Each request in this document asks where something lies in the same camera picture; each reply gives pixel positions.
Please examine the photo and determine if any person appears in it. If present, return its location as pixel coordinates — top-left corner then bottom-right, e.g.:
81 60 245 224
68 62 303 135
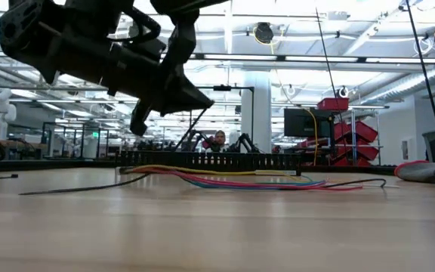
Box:
212 129 228 153

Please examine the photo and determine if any white building column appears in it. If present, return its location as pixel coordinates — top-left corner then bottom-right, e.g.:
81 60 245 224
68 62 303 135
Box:
239 70 273 154

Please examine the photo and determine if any black background gantry frame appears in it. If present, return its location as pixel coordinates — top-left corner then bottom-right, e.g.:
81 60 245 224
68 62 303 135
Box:
196 84 256 153

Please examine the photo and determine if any thin black hanging cable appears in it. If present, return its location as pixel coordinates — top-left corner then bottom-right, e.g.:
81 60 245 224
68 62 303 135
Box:
314 6 351 153
405 0 435 163

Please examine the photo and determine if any black aluminium table frame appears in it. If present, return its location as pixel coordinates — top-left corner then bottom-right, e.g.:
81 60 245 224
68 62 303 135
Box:
0 157 399 176

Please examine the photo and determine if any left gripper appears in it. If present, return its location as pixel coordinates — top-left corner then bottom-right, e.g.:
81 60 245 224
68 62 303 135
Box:
47 0 230 117

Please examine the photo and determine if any silver metal rack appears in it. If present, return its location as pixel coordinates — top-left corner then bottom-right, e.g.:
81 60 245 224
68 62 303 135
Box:
347 104 390 168

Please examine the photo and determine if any black slotted cable duct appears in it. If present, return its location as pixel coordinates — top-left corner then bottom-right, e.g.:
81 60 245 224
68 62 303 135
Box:
114 150 302 177

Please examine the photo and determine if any multicoloured wire harness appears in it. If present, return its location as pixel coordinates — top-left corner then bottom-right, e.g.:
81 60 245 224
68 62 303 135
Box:
118 164 388 192

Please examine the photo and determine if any grey black work glove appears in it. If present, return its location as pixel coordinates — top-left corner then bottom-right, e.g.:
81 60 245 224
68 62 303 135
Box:
393 159 435 184

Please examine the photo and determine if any yellow hanging cable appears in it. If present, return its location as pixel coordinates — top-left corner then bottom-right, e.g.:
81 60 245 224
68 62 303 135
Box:
302 107 319 168

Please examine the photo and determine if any red storage bin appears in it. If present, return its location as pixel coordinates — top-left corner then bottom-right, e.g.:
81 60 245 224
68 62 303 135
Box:
316 97 351 113
330 156 372 168
332 119 380 144
332 143 381 162

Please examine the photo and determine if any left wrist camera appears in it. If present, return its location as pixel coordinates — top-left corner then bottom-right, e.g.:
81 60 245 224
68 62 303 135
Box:
128 98 154 138

